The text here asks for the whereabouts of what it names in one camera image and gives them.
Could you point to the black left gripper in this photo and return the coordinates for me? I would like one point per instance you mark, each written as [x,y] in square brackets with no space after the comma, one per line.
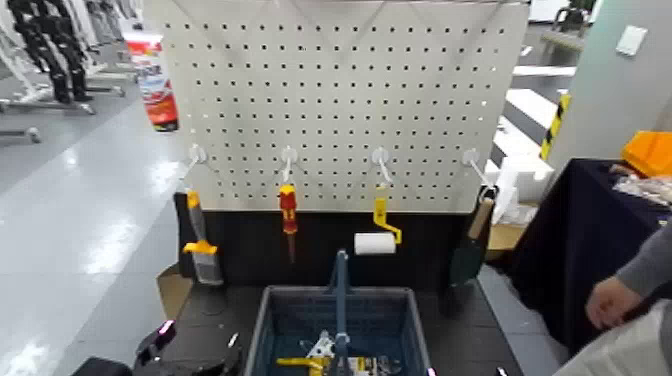
[178,369]

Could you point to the red white glue tube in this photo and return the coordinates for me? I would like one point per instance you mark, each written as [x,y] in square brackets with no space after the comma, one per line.
[157,89]

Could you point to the person's grey sleeved forearm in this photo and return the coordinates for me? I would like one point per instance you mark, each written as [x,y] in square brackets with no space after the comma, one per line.
[651,262]

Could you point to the person's hand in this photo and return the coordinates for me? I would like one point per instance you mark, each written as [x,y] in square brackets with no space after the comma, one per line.
[609,304]

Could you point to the brown cardboard flap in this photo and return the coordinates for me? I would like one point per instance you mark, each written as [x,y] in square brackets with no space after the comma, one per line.
[173,294]

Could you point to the yellow white packaged item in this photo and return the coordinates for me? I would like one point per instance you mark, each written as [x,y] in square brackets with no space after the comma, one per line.
[367,365]

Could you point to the black backing panel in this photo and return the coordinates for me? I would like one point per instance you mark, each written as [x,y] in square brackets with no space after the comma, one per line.
[252,246]

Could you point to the brown cardboard box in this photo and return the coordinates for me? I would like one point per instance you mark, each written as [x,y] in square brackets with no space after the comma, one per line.
[504,236]

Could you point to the yellow paint roller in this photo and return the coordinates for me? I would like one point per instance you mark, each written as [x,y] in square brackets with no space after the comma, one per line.
[374,243]

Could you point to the red yellow screwdriver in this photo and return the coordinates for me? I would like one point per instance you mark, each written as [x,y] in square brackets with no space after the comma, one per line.
[288,210]

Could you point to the white pegboard hook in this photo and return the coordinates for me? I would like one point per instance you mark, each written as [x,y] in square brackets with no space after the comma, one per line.
[380,156]
[288,156]
[197,154]
[471,156]

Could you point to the white foam block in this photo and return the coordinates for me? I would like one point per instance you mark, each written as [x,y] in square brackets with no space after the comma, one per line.
[525,178]

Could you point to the clear plastic bags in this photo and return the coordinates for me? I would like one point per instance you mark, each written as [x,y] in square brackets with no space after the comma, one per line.
[643,186]

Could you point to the orange plastic bin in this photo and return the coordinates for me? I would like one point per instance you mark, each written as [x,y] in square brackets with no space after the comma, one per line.
[651,152]

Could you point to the white platform steps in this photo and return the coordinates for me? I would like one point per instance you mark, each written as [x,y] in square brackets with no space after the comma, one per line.
[530,105]

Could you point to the white perforated pegboard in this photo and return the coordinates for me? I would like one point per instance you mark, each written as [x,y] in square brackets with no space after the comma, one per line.
[336,105]

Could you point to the black humanoid robot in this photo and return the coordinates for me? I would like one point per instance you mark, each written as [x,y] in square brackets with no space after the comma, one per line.
[60,52]

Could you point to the grey chair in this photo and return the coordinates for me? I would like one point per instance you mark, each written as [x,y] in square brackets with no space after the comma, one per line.
[562,39]

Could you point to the white metal bracket tool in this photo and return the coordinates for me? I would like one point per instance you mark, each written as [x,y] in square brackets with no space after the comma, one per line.
[321,347]

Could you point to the yellow black striped post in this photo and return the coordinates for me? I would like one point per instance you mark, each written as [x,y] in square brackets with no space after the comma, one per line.
[554,126]

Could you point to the white metal stand frame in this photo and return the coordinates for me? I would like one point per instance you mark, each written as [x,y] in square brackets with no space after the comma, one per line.
[107,89]
[47,106]

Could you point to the white wall plate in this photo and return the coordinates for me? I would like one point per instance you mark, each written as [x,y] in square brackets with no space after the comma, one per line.
[631,40]

